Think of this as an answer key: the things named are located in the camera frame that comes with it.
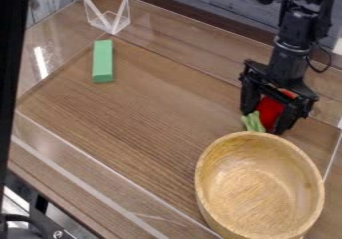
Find black cable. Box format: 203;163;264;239
1;214;37;239

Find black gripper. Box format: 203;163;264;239
239;60;319;135

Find black vertical pole foreground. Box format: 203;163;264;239
0;0;29;211

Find wooden bowl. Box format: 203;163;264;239
193;132;324;239

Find red plush strawberry toy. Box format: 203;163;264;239
240;96;284;133

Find clear acrylic tray walls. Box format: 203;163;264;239
9;1;269;239

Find green rectangular block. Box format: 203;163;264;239
92;40;113;83

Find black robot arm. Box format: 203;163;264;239
239;0;335;135

